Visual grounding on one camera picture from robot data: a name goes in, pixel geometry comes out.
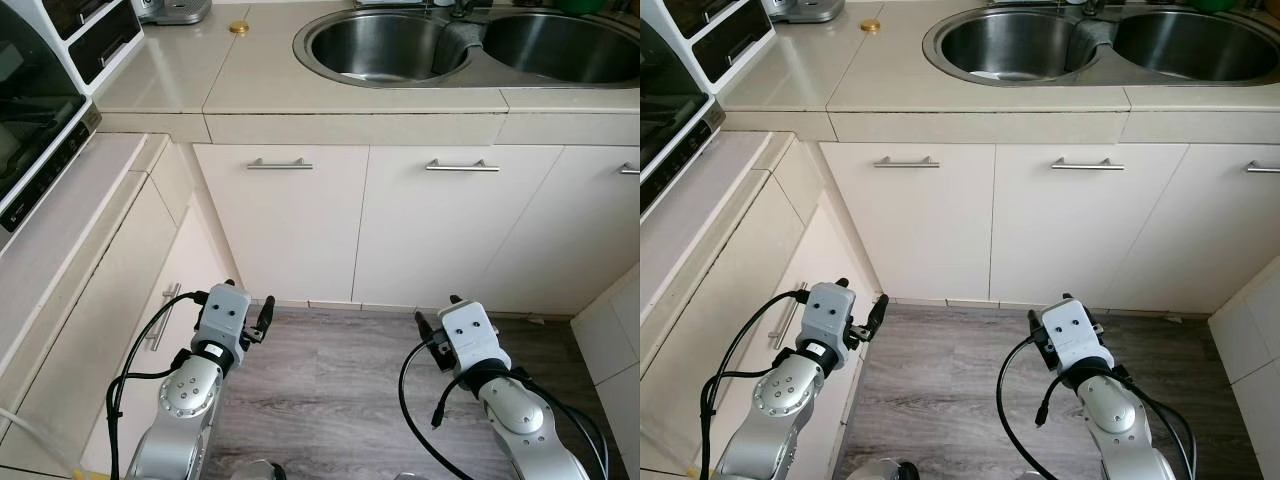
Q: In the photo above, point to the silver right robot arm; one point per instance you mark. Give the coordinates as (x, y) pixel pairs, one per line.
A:
(1115, 405)
(515, 405)

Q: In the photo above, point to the cream cabinet door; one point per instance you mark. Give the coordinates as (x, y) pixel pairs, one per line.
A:
(100, 330)
(910, 240)
(440, 240)
(290, 240)
(720, 330)
(1075, 240)
(1210, 230)
(580, 240)

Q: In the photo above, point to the grey robot right leg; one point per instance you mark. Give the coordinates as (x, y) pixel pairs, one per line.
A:
(405, 477)

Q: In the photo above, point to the grey robot leg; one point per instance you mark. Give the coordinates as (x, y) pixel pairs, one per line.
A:
(405, 477)
(890, 471)

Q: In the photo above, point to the grey robot left leg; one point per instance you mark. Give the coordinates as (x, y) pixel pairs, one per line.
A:
(890, 471)

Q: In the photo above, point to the white tall cabinet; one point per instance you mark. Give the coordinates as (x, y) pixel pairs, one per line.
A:
(615, 360)
(1250, 340)

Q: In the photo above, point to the black glass oven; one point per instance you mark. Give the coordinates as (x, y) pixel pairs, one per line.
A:
(35, 110)
(665, 110)

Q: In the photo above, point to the stainless steel double sink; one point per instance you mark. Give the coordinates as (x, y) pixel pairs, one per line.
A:
(380, 50)
(1010, 50)

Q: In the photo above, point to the small gold round cap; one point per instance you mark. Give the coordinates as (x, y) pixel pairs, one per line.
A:
(238, 28)
(870, 25)

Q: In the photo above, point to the white appliance with black drawers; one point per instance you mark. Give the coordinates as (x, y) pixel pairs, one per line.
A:
(105, 45)
(735, 45)

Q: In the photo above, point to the silver countertop appliance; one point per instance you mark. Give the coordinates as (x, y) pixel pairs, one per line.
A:
(175, 10)
(805, 10)

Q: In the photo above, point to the dark straight faucet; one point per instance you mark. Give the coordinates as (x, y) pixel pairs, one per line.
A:
(462, 8)
(1092, 7)

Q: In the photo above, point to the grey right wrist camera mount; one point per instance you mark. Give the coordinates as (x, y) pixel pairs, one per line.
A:
(468, 335)
(1070, 335)

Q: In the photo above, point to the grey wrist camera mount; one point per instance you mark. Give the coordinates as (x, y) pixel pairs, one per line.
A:
(468, 335)
(830, 312)
(1070, 335)
(222, 315)

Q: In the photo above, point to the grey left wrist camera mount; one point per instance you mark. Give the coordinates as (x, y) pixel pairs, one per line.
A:
(830, 312)
(222, 315)

